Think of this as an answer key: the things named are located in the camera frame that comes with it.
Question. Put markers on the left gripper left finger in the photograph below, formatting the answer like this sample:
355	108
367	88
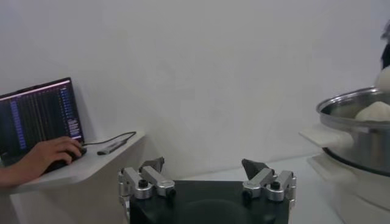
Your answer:
152	179

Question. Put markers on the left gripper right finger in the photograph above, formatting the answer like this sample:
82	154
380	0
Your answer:
259	179

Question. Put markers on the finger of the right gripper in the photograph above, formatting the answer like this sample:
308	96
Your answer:
386	56

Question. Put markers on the white steamed baozi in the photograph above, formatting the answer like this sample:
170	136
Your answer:
376	112

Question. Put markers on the black computer mouse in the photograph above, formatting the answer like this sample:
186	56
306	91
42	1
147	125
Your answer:
77	153

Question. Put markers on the person's bare forearm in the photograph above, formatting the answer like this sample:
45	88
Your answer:
9	178

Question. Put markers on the perforated steel steamer basket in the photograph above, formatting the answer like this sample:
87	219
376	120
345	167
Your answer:
359	140

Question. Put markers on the person's bare hand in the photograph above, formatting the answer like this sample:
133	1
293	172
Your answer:
45	155

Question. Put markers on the grey usb hub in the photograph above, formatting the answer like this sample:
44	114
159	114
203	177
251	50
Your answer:
111	147

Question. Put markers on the white side table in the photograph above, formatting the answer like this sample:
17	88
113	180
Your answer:
91	170

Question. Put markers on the cream electric cooking pot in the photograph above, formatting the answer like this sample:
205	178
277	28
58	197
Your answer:
359	194

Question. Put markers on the black laptop code screen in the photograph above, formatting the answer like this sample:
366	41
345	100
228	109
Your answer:
36	118

